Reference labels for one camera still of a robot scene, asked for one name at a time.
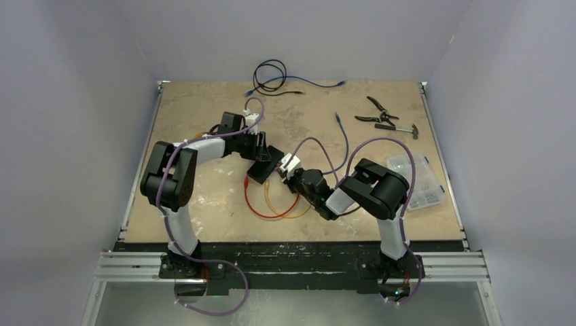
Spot blue ethernet cable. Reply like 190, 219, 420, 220
244, 75, 346, 97
321, 112, 350, 175

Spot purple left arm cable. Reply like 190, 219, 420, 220
155, 96, 266, 316

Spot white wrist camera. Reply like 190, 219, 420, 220
276, 153, 302, 179
243, 109, 262, 134

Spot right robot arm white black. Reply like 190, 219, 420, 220
277, 155, 410, 276

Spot red ethernet cable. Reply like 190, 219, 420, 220
242, 176, 302, 220

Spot yellow ethernet cable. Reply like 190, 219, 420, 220
263, 181, 312, 220

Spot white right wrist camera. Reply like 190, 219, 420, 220
276, 153, 302, 179

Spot black wire stripper pliers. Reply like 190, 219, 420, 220
354, 95, 401, 127

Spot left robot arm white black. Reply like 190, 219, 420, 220
140, 109, 281, 278

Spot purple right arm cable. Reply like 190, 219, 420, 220
290, 137, 425, 307

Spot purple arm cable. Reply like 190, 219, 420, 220
155, 96, 266, 316
290, 137, 425, 307

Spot black network switch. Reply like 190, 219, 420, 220
247, 151, 285, 185

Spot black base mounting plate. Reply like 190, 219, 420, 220
112, 241, 465, 297

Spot aluminium front frame rails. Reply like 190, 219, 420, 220
81, 252, 502, 325

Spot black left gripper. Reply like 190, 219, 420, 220
233, 130, 270, 162

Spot claw hammer black handle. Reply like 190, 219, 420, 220
374, 124, 419, 139

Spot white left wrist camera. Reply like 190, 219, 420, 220
243, 109, 262, 134

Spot clear plastic screw box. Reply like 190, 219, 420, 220
386, 153, 446, 211

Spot aluminium table edge rail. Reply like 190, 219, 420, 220
417, 81, 471, 252

